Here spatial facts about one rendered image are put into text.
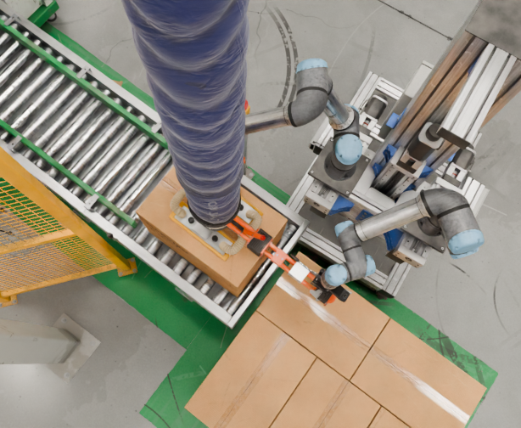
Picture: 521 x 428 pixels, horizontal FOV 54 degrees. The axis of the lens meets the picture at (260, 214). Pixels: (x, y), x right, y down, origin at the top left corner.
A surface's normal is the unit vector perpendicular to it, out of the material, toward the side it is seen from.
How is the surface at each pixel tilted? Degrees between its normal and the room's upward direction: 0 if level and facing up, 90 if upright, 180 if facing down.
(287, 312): 0
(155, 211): 0
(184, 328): 0
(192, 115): 75
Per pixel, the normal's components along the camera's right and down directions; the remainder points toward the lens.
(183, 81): -0.04, 0.89
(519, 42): 0.04, -0.27
